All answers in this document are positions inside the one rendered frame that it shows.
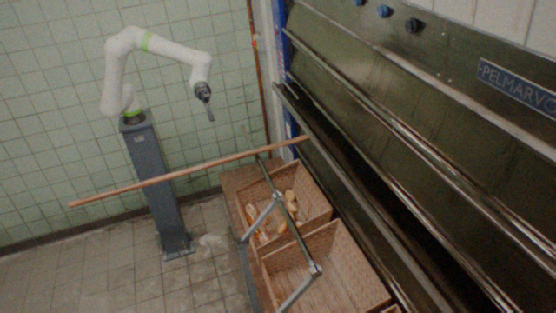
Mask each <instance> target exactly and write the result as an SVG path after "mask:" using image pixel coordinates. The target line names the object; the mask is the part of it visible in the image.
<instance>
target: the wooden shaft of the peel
mask: <svg viewBox="0 0 556 313"><path fill-rule="evenodd" d="M308 139H310V138H309V137H308V135H303V136H300V137H295V138H291V139H288V140H285V141H282V142H279V143H273V144H271V145H268V146H265V147H261V148H259V149H255V150H250V151H247V152H243V153H241V154H237V155H234V156H229V157H226V158H223V159H220V160H216V161H214V162H210V163H205V164H203V165H199V166H196V167H193V168H190V169H186V170H178V171H175V172H172V173H168V174H166V175H162V176H157V177H154V178H150V179H148V180H144V181H141V182H138V183H132V184H130V185H127V186H124V187H121V188H118V189H114V190H109V191H106V192H103V193H100V194H96V195H94V196H88V197H85V198H82V199H78V200H75V201H72V202H69V207H70V208H73V207H76V206H79V205H83V204H86V203H91V202H94V201H97V200H100V199H104V198H106V197H110V196H115V195H118V194H122V193H124V192H128V191H130V190H135V189H138V188H141V187H144V186H148V185H151V184H154V183H159V182H162V181H165V180H169V179H171V178H175V177H178V176H183V175H187V174H189V173H193V172H196V171H198V170H206V169H209V168H213V167H215V166H219V165H222V164H225V163H230V162H233V161H236V160H240V159H243V158H246V157H251V156H254V155H258V154H261V153H263V152H267V151H270V150H274V149H278V148H280V147H284V146H287V145H290V144H293V143H299V142H301V141H305V140H308Z"/></svg>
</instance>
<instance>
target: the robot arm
mask: <svg viewBox="0 0 556 313"><path fill-rule="evenodd" d="M104 49H105V80H104V87H103V95H102V99H101V102H100V106H99V108H100V111H101V112H102V113H103V114H104V115H105V116H106V117H118V116H119V115H120V114H121V113H123V123H124V124H126V125H135V124H138V123H141V122H142V121H144V120H145V118H146V115H145V114H144V113H143V112H142V109H141V105H140V103H139V100H138V97H137V94H136V90H135V87H134V85H133V84H132V83H123V79H124V72H125V67H126V63H127V60H128V56H129V53H130V52H131V51H132V50H133V49H137V50H141V51H145V52H148V53H149V54H153V55H158V56H161V57H167V58H170V59H173V60H176V61H178V62H181V63H185V64H187V65H190V66H192V67H193V71H192V75H191V78H190V80H189V86H190V88H191V89H192V90H193V91H194V92H193V94H195V96H196V97H197V98H198V99H199V100H200V101H202V102H203V103H204V109H205V110H206V112H207V116H208V120H209V121H210V122H212V121H215V117H214V115H213V113H212V112H211V109H210V107H209V106H210V103H209V99H210V94H211V90H212V89H213V88H210V87H209V73H210V71H211V68H212V65H213V58H212V56H211V55H210V54H209V53H207V52H205V51H201V50H195V49H192V48H189V47H186V46H181V45H179V44H176V43H172V42H170V41H169V40H166V39H164V38H162V37H159V36H158V35H157V34H153V33H151V32H148V31H146V30H143V29H140V28H137V27H135V26H129V27H127V28H126V29H125V30H123V31H122V32H121V33H120V34H118V35H116V36H114V37H111V38H110V39H108V40H107V42H106V44H105V45H104Z"/></svg>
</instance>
